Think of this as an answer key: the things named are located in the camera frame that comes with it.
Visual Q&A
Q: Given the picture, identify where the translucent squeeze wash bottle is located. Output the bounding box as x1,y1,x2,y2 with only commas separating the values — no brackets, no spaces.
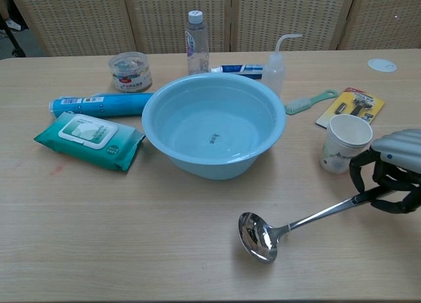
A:
261,34,303,95

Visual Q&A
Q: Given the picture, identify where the blue white toothpaste tube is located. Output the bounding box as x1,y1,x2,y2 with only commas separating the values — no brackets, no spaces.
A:
210,64,265,80

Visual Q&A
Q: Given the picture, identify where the stainless steel ladle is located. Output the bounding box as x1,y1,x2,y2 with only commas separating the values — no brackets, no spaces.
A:
237,186,399,264

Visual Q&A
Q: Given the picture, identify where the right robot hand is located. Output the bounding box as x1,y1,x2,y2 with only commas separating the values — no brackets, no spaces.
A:
349,128,421,214

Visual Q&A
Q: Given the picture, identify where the woven folding screen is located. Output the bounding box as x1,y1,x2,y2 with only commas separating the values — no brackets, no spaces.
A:
7,0,421,57

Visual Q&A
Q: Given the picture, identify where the light blue plastic basin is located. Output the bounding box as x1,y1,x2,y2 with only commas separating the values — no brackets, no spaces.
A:
141,73,287,181

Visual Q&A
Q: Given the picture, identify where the yellow razor blister pack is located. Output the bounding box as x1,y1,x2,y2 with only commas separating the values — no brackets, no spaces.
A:
316,87,385,129

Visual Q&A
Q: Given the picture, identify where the white paper cup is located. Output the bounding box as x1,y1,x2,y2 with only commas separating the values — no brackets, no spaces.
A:
320,114,374,175

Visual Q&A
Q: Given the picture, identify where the round table cable grommet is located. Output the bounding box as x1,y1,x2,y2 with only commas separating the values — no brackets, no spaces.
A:
367,58,398,73

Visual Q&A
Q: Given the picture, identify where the green scrub brush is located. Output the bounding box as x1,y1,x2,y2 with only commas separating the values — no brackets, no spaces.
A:
284,89,339,116

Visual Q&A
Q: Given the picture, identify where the green wet wipes pack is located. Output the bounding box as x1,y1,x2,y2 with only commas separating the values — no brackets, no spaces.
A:
33,111,146,174

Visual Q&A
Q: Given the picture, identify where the clear round clip jar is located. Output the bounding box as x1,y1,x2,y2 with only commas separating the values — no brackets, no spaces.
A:
108,51,153,94

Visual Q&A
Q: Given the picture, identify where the blue cylindrical roll package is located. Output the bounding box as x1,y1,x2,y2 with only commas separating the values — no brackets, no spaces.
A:
48,92,155,118

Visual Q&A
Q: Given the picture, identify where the black tripod leg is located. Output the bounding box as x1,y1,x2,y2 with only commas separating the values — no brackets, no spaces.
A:
0,12,26,58

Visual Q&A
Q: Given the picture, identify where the clear plastic water bottle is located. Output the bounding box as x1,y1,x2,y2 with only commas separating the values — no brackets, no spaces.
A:
184,10,211,76

